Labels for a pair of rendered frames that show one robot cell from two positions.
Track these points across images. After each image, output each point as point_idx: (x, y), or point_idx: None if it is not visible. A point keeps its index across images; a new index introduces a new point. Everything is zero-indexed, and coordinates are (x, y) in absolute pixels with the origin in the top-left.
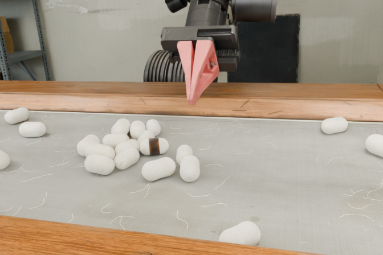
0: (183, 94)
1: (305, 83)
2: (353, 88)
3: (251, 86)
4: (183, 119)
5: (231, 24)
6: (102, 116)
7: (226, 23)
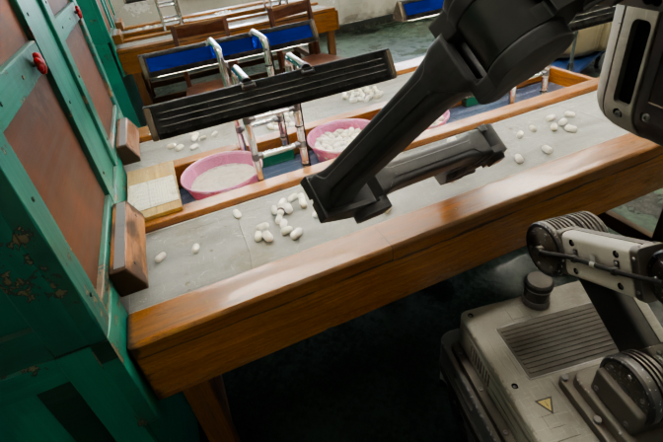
0: (471, 191)
1: (428, 230)
2: (398, 232)
3: (452, 213)
4: (457, 193)
5: (614, 266)
6: (493, 179)
7: (608, 256)
